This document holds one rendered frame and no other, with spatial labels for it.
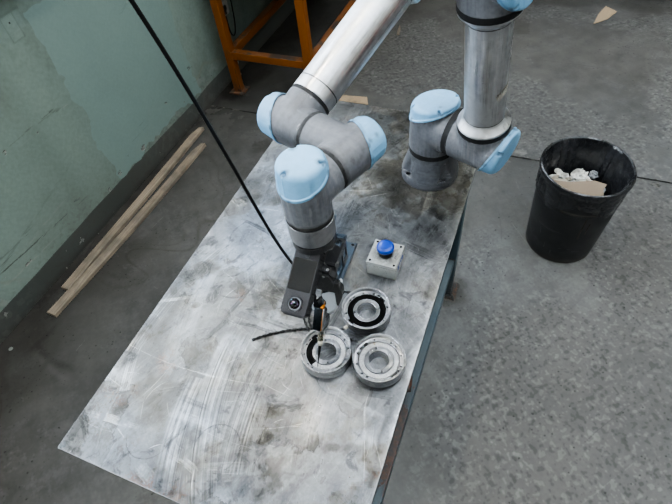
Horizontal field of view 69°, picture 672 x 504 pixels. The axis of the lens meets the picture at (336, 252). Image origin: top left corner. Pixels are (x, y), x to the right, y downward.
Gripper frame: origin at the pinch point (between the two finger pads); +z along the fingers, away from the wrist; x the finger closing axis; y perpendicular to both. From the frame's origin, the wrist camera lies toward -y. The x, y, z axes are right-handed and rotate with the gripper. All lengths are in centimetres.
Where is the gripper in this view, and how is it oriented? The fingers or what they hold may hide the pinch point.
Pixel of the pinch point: (322, 310)
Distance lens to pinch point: 94.1
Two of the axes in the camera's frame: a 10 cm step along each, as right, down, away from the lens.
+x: -9.4, -1.9, 2.6
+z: 0.9, 6.3, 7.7
